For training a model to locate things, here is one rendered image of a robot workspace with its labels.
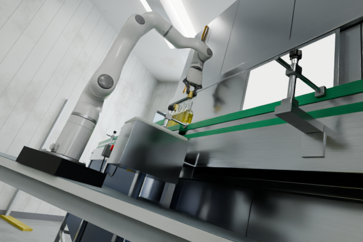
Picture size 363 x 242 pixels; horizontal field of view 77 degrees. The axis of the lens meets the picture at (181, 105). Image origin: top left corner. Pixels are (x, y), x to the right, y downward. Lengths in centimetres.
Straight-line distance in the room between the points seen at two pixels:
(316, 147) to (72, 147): 88
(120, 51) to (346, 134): 100
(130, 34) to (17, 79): 252
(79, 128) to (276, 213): 82
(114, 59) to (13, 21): 256
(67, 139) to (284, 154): 83
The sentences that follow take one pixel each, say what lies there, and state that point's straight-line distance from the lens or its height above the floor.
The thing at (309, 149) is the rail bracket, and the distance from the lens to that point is 58.
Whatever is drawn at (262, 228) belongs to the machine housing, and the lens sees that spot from 89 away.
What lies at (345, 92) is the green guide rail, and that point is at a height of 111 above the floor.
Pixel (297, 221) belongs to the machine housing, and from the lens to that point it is 82.
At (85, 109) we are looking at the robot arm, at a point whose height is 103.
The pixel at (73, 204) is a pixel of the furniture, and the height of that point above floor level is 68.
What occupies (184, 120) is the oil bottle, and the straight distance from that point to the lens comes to 122.
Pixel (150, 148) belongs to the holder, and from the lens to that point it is 80.
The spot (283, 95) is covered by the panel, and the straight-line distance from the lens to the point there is 97.
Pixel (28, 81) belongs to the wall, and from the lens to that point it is 366.
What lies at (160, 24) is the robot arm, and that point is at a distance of 141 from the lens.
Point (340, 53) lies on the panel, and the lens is 94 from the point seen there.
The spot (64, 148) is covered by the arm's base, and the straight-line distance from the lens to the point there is 107.
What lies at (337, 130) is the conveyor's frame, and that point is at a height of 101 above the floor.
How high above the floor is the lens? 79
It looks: 22 degrees up
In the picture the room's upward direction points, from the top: 18 degrees clockwise
